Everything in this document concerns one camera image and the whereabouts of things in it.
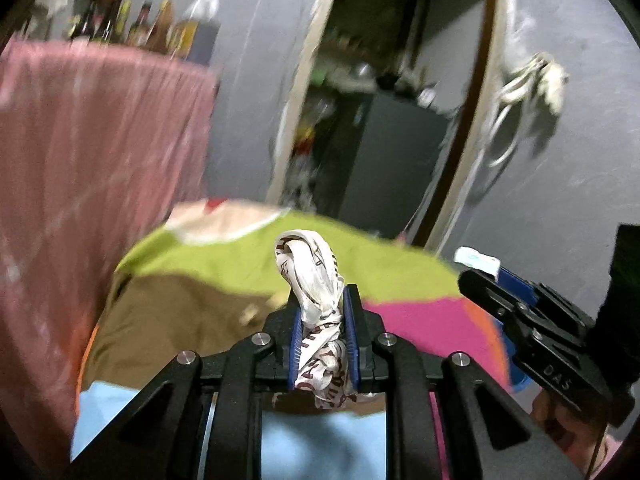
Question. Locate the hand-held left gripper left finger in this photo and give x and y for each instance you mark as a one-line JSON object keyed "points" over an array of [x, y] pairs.
{"points": [[295, 347]]}

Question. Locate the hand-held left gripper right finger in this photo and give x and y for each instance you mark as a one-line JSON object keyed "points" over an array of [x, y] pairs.
{"points": [[351, 340]]}

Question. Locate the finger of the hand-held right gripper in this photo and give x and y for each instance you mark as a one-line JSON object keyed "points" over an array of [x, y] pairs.
{"points": [[492, 292], [520, 285]]}

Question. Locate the white packet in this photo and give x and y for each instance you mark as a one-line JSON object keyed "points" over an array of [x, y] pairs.
{"points": [[475, 260]]}

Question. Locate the white brown patterned cloth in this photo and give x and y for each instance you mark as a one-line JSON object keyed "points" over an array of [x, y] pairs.
{"points": [[312, 280]]}

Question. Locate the person's right hand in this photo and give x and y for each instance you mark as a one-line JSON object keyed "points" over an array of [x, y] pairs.
{"points": [[565, 425]]}

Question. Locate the multicolour patchwork blanket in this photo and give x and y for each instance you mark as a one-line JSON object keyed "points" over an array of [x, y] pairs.
{"points": [[200, 310]]}

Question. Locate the grey metal cabinet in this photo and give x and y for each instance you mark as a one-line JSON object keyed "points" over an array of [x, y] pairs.
{"points": [[395, 170]]}

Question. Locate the white cloth bag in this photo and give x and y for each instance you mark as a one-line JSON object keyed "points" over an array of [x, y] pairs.
{"points": [[555, 85]]}

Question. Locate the pink checked cloth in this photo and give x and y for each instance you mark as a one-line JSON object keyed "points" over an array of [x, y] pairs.
{"points": [[100, 160]]}

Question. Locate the large plastic oil jug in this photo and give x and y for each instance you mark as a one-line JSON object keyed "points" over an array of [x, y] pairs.
{"points": [[205, 40]]}

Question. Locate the brown bottle red cap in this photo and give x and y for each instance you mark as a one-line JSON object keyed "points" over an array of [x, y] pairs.
{"points": [[141, 27]]}

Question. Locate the small yellow sauce bottle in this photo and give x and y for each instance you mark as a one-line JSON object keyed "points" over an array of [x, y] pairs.
{"points": [[126, 22]]}

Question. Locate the tall bottle red label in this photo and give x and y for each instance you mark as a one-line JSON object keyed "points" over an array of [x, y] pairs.
{"points": [[111, 15]]}

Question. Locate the dark glass sauce bottle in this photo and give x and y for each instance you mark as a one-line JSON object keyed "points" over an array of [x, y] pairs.
{"points": [[84, 25]]}

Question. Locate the cream door frame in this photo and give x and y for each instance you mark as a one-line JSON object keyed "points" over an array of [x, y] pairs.
{"points": [[300, 110]]}

